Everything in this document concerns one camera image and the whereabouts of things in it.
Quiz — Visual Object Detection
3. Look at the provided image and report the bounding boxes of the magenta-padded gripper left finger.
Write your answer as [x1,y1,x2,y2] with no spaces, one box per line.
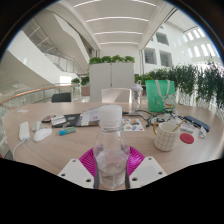
[57,146,100,190]

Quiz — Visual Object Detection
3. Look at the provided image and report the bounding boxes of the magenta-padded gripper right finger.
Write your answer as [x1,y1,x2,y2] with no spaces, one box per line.
[124,145,168,190]

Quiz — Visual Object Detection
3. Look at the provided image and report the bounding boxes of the clear water bottle white cap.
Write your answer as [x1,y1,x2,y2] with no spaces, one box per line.
[92,104,131,190]

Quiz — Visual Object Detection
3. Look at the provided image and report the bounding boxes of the white grid-pattern mug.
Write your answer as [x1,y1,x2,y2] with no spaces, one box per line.
[152,121,182,153]

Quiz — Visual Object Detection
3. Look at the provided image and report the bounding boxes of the small blue tube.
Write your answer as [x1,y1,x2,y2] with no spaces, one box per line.
[58,126,77,136]

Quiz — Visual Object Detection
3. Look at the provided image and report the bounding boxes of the colourful sticker sheet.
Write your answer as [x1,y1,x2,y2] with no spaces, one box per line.
[121,118,146,132]

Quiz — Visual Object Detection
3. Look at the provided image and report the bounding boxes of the white computer mouse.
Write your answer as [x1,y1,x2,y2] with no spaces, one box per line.
[32,127,53,143]

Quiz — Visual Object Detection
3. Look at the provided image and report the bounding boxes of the flat round red coaster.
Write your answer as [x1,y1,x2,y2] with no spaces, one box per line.
[179,132,195,145]

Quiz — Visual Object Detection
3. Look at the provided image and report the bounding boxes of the black folder with card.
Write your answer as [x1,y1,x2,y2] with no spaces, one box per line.
[50,113,82,129]

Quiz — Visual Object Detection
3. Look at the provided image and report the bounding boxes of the gold spoon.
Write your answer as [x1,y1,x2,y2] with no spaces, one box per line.
[171,118,186,133]

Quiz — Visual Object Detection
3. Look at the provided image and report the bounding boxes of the open notebook with papers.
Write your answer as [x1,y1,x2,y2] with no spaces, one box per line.
[75,107,101,128]

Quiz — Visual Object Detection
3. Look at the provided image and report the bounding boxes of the small red black case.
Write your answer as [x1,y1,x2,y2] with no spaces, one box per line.
[41,115,56,124]

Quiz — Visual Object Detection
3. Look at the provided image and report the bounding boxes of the small white case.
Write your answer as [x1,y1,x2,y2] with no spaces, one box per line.
[31,120,43,132]

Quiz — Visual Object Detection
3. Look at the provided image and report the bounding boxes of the white power strip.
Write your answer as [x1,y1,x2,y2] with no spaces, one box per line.
[18,121,31,142]

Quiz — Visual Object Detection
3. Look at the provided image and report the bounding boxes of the small white packet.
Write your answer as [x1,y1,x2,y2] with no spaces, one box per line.
[198,126,208,139]

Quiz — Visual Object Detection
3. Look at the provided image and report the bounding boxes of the dark blue keyboard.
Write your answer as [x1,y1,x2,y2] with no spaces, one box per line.
[182,115,212,132]

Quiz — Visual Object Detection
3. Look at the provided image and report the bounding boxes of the clear shaker bottle white lid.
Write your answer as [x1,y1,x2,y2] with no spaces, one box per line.
[131,83,144,113]

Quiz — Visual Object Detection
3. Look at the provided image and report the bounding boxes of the black chair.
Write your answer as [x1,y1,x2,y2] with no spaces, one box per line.
[51,92,72,103]

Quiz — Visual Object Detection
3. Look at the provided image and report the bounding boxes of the green tote bag cat print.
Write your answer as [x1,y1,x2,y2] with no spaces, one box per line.
[144,79,177,113]

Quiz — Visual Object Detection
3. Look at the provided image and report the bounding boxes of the white chair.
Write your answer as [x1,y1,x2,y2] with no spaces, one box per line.
[100,87,133,104]

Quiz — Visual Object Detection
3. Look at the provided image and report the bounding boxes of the wooden planter with plants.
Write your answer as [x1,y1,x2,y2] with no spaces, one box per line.
[70,75,91,97]

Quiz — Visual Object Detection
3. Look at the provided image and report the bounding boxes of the glass railing wooden handrail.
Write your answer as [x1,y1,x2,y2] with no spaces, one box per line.
[0,83,76,111]

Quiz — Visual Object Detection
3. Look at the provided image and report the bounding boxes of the white cabinet with plants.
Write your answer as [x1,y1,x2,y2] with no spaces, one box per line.
[88,54,136,103]

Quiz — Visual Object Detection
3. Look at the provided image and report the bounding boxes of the row of green plants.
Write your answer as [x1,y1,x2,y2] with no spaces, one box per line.
[134,59,224,111]

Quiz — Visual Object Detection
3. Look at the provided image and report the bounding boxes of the ceiling light strips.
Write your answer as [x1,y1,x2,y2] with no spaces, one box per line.
[73,0,158,45]

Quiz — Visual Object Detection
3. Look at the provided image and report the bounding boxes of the black cables bundle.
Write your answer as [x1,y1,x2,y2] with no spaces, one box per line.
[134,109,183,129]

